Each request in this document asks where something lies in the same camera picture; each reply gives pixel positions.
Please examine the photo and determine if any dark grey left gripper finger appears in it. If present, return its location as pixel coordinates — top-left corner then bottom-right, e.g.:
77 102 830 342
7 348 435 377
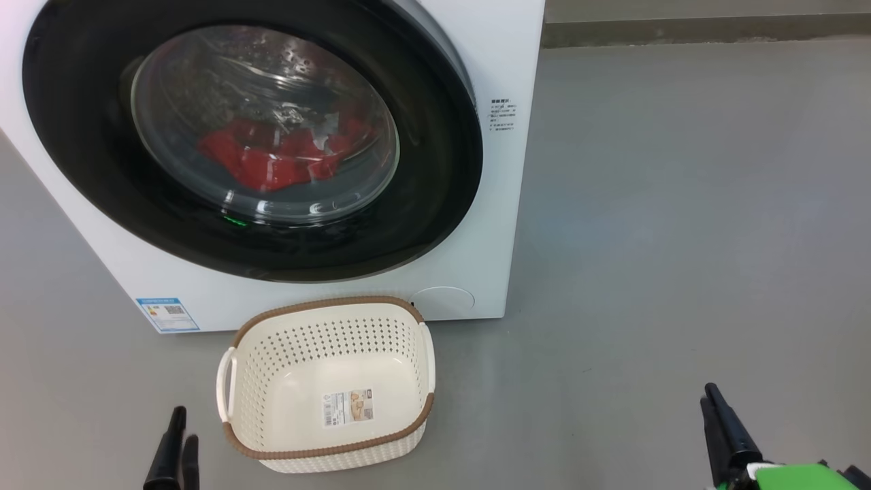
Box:
180 436 200 490
143 406 188 490

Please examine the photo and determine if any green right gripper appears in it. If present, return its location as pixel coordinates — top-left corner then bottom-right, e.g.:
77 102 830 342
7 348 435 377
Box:
700 383 861 490

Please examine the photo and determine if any red and white garment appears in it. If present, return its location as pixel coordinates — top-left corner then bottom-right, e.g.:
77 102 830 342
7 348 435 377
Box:
197 116 372 193

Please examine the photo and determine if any black round glass washer door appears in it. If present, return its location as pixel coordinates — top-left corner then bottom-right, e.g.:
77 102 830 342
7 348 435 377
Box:
22 0 484 283

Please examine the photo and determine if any cream laundry basket brown rim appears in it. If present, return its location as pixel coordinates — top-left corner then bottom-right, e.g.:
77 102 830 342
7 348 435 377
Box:
216 295 436 474

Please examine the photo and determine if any white product label sticker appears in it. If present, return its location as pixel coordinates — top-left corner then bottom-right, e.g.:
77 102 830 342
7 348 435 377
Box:
322 389 375 429

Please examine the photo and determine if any white front-load washing machine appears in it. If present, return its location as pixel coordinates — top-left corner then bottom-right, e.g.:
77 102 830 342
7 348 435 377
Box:
0 0 546 334

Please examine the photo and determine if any blue energy label sticker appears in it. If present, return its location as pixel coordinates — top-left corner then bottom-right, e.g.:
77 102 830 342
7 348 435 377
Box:
135 297 201 333

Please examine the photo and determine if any round white drain filter cover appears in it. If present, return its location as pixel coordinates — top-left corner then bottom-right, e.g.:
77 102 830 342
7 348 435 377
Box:
410 286 476 321

